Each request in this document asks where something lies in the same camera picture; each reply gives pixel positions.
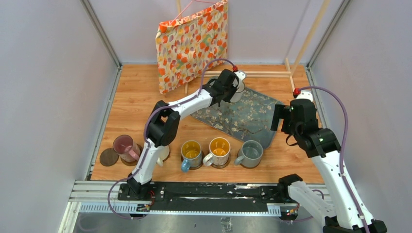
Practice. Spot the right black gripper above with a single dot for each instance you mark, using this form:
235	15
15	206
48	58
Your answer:
281	111

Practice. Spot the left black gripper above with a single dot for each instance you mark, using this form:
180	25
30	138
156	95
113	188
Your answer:
228	99

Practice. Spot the white mug black handle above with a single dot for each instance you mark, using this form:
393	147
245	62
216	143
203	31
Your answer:
239	92

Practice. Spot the grey ceramic mug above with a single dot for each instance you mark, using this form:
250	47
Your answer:
249	155

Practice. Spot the white floral mug yellow inside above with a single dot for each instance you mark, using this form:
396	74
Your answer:
219	152

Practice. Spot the blue butterfly mug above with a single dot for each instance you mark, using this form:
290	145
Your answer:
191	149

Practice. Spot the cream ribbed mug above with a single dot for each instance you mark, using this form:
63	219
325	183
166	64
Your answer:
163	153

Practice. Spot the pink mug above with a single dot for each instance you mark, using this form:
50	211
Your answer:
126	147

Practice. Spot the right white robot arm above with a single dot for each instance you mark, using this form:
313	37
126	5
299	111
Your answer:
347	214

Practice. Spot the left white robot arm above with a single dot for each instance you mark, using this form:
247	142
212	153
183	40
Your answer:
162	125

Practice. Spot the dark brown round coaster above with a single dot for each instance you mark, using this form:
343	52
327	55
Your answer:
108	157

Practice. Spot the blue floral serving tray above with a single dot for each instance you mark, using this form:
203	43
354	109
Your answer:
250	118

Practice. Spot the floral fabric bag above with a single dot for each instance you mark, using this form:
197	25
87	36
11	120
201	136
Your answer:
187	45

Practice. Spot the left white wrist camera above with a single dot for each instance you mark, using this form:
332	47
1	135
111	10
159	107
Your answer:
241	75

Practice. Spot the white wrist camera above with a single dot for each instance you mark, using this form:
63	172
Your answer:
241	75
305	95

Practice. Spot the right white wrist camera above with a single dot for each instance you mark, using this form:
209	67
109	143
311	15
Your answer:
305	95

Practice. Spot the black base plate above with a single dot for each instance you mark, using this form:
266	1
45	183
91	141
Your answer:
208	197

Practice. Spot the aluminium rail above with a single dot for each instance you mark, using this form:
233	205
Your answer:
101	197

